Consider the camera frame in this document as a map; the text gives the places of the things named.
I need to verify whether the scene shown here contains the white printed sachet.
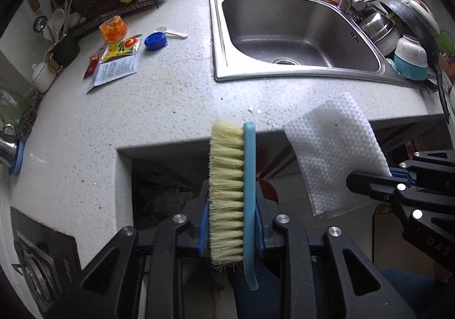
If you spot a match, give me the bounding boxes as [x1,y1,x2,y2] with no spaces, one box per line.
[86,54,140,94]

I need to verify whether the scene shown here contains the bundle of chopsticks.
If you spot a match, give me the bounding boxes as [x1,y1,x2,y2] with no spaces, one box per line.
[62,0,75,32]

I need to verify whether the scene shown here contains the blue saucer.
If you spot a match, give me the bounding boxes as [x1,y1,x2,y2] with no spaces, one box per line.
[8,139,26,176]

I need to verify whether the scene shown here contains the yellow sachet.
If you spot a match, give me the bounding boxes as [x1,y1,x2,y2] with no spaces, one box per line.
[101,33,143,64]

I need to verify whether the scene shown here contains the glass oil bottle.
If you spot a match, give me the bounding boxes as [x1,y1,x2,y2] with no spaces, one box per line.
[0,88,31,124]

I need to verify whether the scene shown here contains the black gas stove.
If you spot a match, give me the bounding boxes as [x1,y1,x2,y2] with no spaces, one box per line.
[10,206,83,312]

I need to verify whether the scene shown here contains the orange glass cup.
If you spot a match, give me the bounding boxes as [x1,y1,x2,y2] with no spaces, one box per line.
[100,18,128,43]

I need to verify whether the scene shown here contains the red plastic bin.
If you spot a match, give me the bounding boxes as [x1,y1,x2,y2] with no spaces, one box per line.
[258,177,280,204]

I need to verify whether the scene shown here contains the stainless steel sink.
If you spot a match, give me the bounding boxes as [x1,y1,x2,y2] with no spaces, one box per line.
[208,0,438,92]

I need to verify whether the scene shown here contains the steel wool scrubber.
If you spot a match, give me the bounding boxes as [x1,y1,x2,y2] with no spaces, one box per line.
[16,92,42,138]

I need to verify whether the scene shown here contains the white rice cooker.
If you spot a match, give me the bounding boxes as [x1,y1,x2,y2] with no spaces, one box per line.
[398,0,441,33]

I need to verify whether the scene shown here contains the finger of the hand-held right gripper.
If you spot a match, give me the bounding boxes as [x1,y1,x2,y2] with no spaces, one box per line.
[346,170,423,231]
[391,150,455,192]

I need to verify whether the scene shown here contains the white plastic spoon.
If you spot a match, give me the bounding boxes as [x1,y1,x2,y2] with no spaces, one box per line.
[154,26,189,40]

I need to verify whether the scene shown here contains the white paper towel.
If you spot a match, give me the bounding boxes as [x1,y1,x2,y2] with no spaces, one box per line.
[282,92,392,217]

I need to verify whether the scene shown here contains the dark green utensil cup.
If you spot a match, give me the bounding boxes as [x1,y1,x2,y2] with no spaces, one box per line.
[48,38,82,74]

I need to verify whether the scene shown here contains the white lidded condiment pot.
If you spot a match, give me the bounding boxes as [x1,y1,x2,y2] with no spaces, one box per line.
[30,61,57,94]

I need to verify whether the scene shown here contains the black wok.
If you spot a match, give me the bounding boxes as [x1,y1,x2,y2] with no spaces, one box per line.
[379,0,450,124]

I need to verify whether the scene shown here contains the blue bottle cap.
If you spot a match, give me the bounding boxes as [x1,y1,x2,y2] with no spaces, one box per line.
[144,32,168,52]

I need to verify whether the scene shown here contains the stacked steel bowls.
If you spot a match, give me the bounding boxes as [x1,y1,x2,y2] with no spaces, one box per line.
[359,11,400,57]

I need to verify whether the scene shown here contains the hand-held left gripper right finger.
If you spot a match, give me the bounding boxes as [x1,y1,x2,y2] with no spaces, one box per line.
[255,191,416,319]

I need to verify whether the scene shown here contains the white blue bowl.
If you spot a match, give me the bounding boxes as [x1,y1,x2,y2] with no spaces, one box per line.
[393,35,429,81]

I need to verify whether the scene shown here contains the blue scrub brush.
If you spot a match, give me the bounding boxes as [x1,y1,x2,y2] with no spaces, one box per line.
[208,119,260,291]

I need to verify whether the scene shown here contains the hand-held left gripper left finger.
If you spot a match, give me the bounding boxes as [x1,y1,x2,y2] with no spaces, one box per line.
[46,180,210,319]

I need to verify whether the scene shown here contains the steel oil pot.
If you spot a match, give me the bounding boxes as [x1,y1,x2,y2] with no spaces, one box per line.
[0,123,20,167]

